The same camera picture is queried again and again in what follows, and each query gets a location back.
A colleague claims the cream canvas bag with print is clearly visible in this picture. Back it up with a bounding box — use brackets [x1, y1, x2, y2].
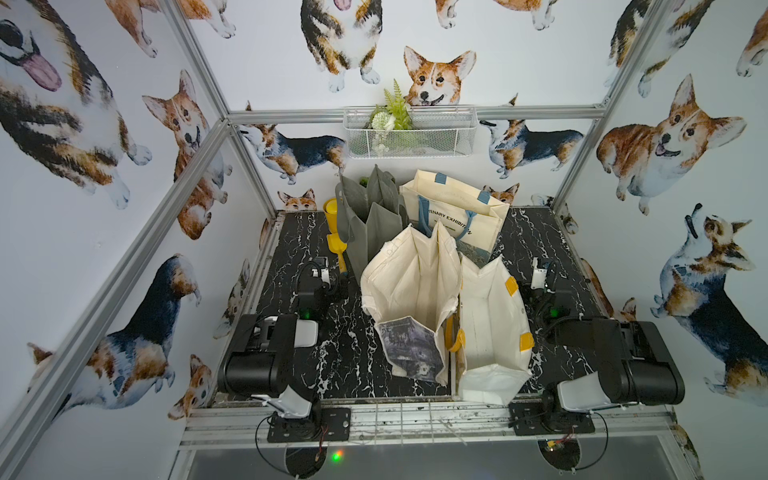
[361, 222, 461, 386]

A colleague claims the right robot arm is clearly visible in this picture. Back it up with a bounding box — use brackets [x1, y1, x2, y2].
[541, 314, 685, 417]

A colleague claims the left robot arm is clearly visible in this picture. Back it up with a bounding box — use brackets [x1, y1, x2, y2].
[217, 257, 341, 425]

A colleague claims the grey-green canvas bag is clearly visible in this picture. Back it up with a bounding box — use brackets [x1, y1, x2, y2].
[335, 166, 409, 284]

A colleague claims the yellow plastic toy shovel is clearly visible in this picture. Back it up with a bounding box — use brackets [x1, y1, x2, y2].
[323, 198, 347, 274]

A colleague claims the artificial green fern plant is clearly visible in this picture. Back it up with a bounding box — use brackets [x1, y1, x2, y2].
[366, 80, 413, 156]

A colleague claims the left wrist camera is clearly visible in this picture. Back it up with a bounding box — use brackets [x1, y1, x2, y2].
[311, 266, 331, 287]

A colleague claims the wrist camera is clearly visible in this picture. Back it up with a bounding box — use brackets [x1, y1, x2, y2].
[311, 266, 331, 287]
[531, 257, 550, 290]

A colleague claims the cream bag with blue handles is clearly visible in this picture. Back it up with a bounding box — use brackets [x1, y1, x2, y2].
[400, 170, 509, 267]

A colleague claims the white wire mesh basket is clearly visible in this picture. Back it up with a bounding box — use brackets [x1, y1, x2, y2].
[343, 106, 478, 159]

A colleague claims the white bag with yellow handles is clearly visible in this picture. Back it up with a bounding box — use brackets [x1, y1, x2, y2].
[450, 256, 535, 406]

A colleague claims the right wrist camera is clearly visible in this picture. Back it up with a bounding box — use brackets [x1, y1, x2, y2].
[531, 257, 550, 290]

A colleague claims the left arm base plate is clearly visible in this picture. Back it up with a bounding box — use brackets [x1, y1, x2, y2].
[267, 408, 352, 444]

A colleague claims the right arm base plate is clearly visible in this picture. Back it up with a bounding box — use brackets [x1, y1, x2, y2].
[508, 401, 596, 436]

